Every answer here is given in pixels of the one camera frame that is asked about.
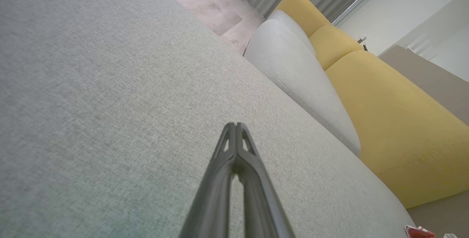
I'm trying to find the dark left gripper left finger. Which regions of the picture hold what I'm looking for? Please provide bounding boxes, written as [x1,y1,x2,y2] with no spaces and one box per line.
[178,122,237,238]

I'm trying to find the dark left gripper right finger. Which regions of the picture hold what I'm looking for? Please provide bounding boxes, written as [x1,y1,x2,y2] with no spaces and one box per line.
[234,122,296,238]

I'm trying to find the red jersey with white sleeves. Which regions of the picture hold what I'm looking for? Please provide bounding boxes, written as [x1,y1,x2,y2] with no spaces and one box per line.
[405,225,459,238]

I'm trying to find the narrow grey sofa cushion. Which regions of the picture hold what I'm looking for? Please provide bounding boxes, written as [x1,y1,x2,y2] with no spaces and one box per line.
[243,10,362,157]

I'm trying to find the large yellow sofa back cushion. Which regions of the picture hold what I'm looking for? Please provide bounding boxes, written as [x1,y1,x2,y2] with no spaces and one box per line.
[325,49,469,210]

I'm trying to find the small yellow sofa back cushion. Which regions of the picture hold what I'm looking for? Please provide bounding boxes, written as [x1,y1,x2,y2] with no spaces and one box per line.
[273,0,364,71]

